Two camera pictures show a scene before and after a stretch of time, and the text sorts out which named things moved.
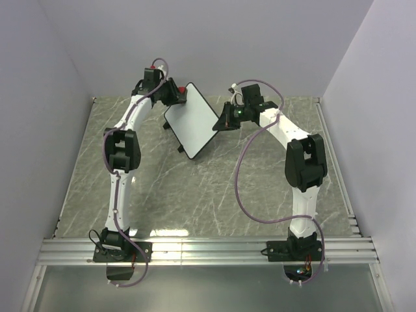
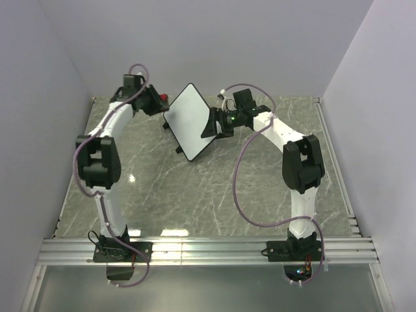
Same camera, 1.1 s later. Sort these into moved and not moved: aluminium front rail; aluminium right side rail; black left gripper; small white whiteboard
Moved: small white whiteboard; black left gripper
Not moved: aluminium front rail; aluminium right side rail
